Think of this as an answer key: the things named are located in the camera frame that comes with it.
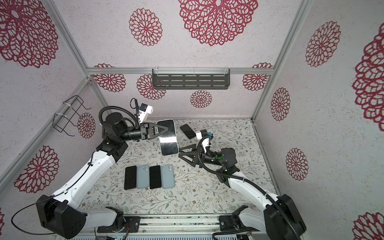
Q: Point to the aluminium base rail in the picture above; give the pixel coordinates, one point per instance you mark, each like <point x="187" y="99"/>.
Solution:
<point x="180" y="223"/>

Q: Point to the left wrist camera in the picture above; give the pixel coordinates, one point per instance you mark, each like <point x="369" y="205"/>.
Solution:
<point x="144" y="111"/>

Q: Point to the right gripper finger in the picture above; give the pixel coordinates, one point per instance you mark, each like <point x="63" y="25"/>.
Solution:
<point x="190" y="158"/>
<point x="187" y="149"/>

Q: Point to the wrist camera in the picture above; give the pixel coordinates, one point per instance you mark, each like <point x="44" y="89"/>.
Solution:
<point x="205" y="140"/>
<point x="144" y="111"/>

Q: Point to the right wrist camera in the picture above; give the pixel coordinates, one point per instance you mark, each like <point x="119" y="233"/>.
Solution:
<point x="205" y="140"/>

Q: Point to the black wire wall basket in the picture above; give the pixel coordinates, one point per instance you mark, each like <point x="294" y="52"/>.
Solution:
<point x="72" y="106"/>

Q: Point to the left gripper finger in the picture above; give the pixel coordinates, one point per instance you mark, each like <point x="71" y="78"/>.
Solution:
<point x="152" y="125"/>
<point x="156" y="132"/>

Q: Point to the grey slotted wall shelf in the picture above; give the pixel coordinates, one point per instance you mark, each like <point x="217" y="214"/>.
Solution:
<point x="191" y="79"/>

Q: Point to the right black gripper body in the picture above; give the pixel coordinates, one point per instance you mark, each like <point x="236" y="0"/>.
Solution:
<point x="214" y="159"/>

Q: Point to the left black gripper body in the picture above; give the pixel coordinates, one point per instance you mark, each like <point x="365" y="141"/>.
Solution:
<point x="141" y="133"/>

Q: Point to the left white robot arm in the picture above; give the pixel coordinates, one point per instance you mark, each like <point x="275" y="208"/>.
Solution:
<point x="59" y="212"/>

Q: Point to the grey phone case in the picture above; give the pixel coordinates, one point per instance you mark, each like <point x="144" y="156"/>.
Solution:
<point x="168" y="177"/>
<point x="143" y="176"/>

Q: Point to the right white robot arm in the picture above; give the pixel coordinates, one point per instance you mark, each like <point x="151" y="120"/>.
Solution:
<point x="267" y="203"/>

